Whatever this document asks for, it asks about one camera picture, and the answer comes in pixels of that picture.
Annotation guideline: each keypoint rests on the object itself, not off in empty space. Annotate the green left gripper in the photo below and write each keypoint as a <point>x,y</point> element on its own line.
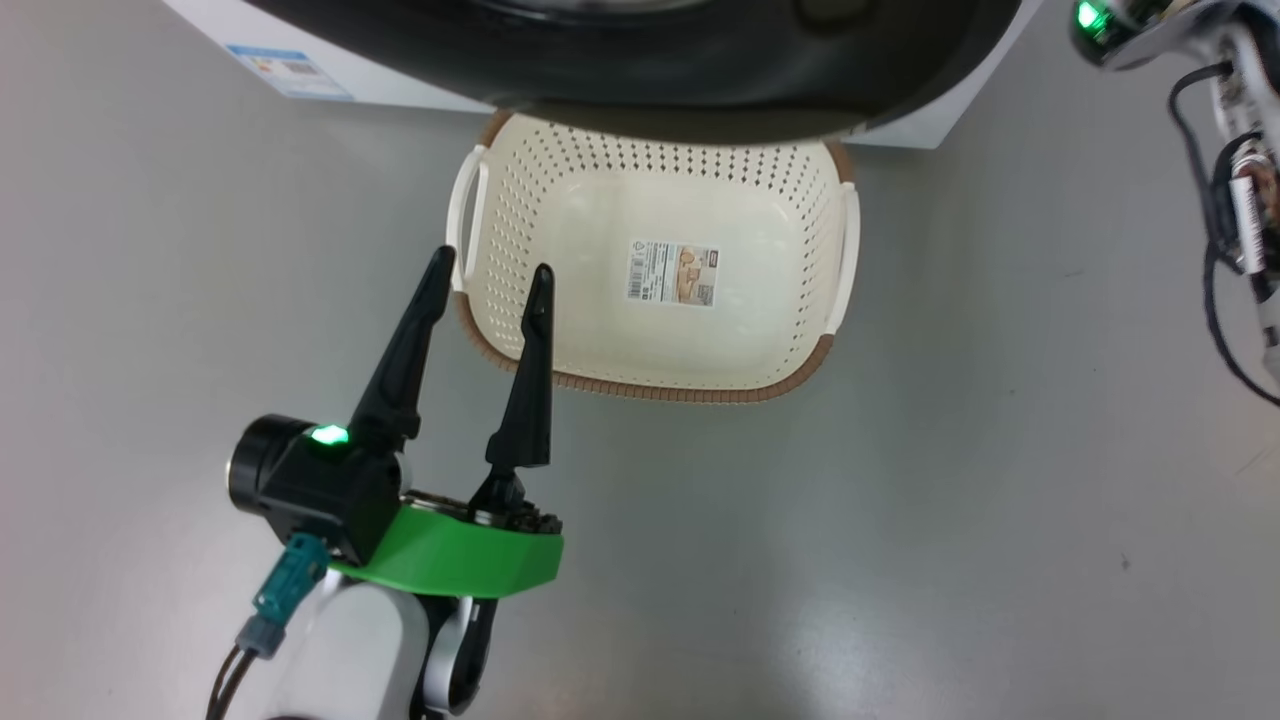
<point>460,555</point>

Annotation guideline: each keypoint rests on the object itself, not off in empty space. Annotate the grey round washing machine door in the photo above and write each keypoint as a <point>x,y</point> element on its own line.
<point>650,80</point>

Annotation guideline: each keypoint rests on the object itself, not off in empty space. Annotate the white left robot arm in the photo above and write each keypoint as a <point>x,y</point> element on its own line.
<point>350,650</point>

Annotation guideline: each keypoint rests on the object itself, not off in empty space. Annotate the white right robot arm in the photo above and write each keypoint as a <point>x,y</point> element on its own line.
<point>1250,200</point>

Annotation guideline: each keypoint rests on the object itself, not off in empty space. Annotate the paper label inside basket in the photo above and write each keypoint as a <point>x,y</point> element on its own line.
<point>672,272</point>

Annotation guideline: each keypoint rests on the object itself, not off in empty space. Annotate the cream perforated laundry basket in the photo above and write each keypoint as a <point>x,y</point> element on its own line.
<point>650,200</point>

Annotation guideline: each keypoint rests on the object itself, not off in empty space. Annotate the white front-load washing machine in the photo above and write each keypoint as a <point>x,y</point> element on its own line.
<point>920,115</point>

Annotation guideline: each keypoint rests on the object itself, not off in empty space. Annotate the blue energy label sticker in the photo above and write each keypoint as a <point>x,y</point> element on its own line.
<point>290,72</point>

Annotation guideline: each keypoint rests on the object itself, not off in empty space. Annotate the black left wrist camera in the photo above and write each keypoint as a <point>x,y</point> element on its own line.
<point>320,490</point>

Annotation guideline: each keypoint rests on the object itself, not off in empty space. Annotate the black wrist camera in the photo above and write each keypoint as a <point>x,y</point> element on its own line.
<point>320,490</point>
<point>1095,30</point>

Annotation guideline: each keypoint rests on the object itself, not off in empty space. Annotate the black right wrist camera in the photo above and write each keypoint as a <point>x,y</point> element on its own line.
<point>1095,30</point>

